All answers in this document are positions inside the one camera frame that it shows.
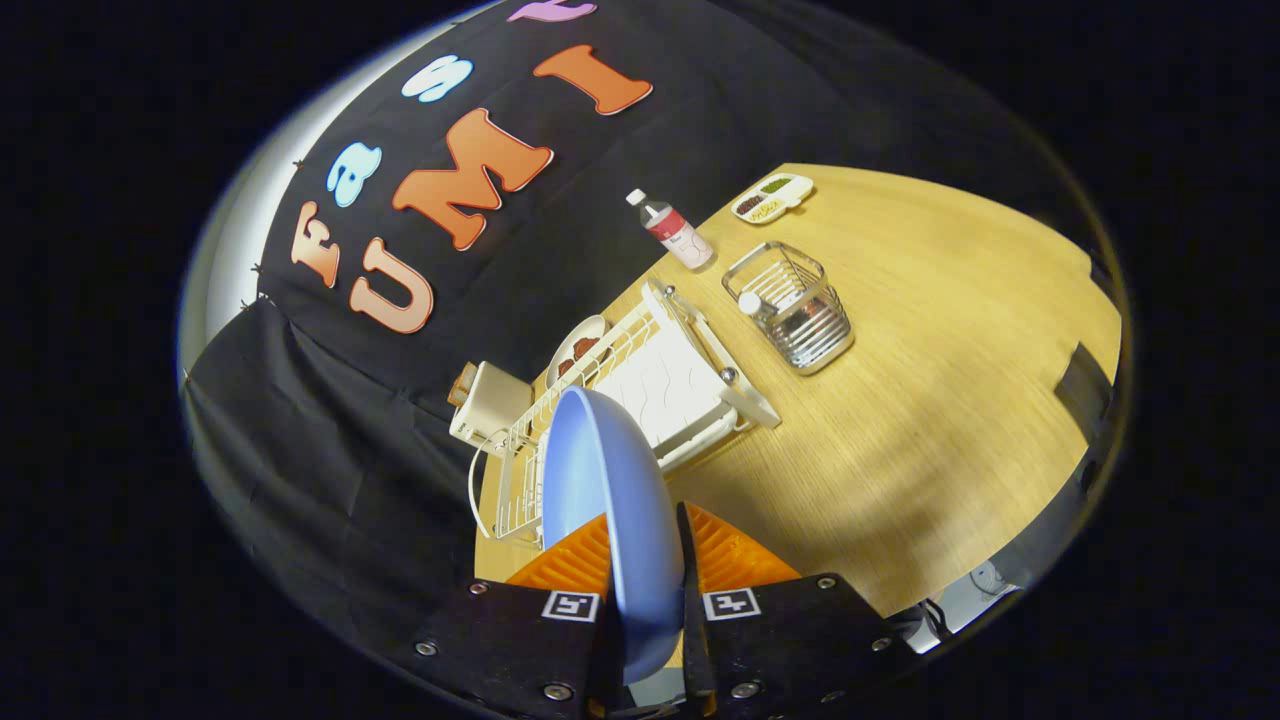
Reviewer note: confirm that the reddish brown meat piece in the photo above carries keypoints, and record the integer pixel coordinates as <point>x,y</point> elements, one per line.
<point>586,348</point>
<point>566,367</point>

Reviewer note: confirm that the blue plate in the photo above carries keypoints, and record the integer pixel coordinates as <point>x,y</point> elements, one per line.
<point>610,480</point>

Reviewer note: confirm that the clear plastic bottle red label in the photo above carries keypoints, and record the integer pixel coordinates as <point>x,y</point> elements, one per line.
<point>680,235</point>

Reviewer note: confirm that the small beige plate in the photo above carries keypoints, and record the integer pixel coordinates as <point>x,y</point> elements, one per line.
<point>590,330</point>

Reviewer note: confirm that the black backdrop cloth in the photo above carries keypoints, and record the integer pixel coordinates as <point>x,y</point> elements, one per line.
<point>330,450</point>

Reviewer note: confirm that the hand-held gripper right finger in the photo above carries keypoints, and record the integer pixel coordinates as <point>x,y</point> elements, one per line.
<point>760,640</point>

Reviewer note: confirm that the brown toast slice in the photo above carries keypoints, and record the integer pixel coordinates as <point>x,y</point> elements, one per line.
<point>464,383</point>

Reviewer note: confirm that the white divided dish with beans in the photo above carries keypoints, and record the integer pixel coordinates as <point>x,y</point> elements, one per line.
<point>772,198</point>

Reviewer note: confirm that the white toaster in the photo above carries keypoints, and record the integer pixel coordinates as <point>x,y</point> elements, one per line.
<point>495,405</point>

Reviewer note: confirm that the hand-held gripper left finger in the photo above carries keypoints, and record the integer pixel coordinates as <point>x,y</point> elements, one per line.
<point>510,640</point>

